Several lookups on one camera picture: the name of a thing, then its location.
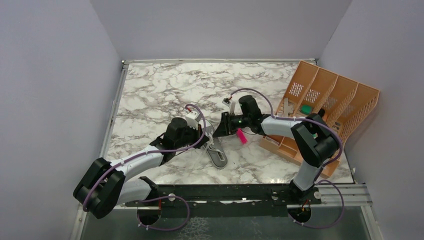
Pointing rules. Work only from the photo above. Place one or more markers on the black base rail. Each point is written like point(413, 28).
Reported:
point(225, 200)

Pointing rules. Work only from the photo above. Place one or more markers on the orange plastic organizer tray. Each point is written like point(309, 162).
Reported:
point(343, 103)

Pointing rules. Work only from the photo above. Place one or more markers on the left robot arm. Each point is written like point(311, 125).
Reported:
point(106, 183)

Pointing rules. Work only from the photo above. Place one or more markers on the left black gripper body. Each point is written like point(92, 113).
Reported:
point(191, 136)

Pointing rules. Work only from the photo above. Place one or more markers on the green cap item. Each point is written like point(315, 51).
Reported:
point(306, 109)

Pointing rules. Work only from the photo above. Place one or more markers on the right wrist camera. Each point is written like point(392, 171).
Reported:
point(230, 103)

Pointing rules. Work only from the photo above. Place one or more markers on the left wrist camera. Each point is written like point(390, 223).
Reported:
point(192, 118)

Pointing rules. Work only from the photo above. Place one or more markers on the grey metal bracket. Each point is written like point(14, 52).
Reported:
point(288, 107)

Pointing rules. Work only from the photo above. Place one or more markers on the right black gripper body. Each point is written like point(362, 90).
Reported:
point(236, 121)

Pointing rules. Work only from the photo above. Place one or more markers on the pink plastic bar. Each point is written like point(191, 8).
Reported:
point(241, 136)

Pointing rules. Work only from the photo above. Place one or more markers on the grey canvas sneaker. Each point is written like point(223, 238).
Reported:
point(213, 146)

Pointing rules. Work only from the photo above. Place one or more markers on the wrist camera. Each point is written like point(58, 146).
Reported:
point(192, 118)
point(230, 103)

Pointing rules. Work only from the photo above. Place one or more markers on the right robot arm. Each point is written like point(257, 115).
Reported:
point(315, 141)

